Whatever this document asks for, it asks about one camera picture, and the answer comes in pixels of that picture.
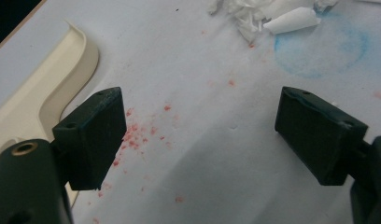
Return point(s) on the cream plastic tray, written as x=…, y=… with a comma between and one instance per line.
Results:
x=39, y=84

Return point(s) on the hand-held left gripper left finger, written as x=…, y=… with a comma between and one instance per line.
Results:
x=92, y=140

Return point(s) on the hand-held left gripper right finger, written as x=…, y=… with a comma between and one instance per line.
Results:
x=317, y=138

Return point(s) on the pile of white paper scraps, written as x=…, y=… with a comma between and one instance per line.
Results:
x=291, y=21

